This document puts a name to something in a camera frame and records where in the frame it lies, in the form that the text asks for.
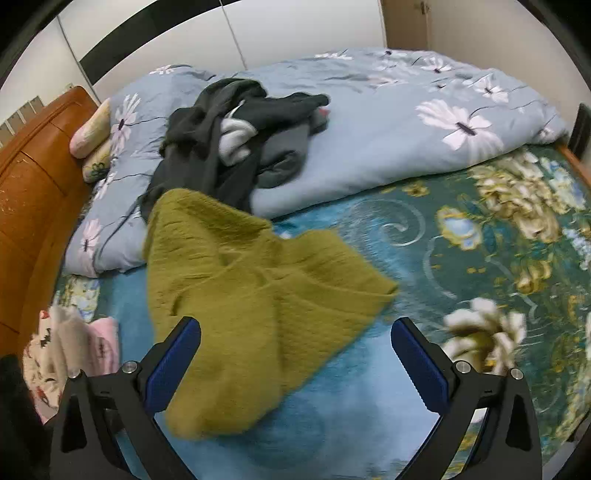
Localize olive green knitted sweater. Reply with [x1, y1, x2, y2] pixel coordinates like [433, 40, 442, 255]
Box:
[143, 189, 397, 440]

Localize pink and cream folded clothes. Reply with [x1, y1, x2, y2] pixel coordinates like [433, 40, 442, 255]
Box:
[22, 305, 120, 422]

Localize dark grey clothes pile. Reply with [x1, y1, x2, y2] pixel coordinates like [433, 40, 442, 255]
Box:
[139, 78, 329, 218]

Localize teal floral bed sheet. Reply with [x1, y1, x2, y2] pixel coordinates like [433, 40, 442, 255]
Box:
[52, 143, 591, 480]

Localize orange wooden headboard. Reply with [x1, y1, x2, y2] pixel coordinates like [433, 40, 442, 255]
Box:
[0, 86, 97, 355]

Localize yellow floral pillow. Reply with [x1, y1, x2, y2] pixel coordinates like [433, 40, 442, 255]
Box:
[82, 139, 111, 184]

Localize pink floral pillow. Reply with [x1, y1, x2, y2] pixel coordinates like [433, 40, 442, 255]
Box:
[69, 99, 110, 159]

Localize small black speaker box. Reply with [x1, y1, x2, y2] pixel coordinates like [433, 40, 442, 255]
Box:
[568, 103, 591, 160]

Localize grey-blue floral duvet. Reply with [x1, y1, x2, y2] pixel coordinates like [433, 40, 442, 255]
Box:
[64, 49, 567, 278]

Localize white wardrobe with black stripe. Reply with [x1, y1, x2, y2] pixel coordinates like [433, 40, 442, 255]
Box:
[1, 1, 386, 120]

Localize wooden room door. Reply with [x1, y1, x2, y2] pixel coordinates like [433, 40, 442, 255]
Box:
[381, 0, 430, 50]

